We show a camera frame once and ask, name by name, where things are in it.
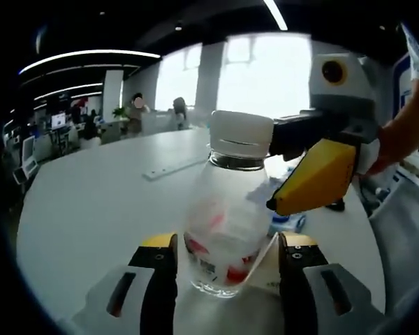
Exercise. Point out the white table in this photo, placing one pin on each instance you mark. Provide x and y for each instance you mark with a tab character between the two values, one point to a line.
90	202

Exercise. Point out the clear plastic bottle red label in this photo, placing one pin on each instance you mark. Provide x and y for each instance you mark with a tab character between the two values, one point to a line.
227	195

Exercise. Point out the person's white patterned shirt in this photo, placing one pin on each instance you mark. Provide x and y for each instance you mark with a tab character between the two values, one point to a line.
417	52

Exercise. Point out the computer monitor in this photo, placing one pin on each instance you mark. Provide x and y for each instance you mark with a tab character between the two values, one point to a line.
58	120

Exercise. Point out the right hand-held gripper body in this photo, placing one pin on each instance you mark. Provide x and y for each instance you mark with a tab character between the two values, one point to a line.
359	94

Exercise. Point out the curved ceiling light strip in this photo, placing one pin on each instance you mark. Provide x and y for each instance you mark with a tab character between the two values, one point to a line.
90	54

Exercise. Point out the blue and white soft packet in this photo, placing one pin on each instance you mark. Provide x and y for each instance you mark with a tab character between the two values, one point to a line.
293	223

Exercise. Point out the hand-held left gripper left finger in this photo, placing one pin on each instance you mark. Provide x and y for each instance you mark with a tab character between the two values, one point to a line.
160	289

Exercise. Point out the green potted plant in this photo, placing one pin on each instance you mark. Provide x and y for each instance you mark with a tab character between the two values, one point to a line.
120	113

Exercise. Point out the narrow bright window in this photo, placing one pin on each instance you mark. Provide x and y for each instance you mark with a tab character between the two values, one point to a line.
178	80

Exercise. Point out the white framed stand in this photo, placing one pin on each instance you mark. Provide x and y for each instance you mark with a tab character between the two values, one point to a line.
26	160

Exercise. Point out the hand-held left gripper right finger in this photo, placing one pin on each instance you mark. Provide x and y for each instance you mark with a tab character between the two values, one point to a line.
300	296

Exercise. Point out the straight ceiling light strip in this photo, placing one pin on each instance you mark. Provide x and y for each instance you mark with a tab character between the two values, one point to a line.
276	14

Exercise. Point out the wide bright window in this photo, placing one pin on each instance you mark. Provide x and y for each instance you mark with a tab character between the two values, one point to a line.
265	76

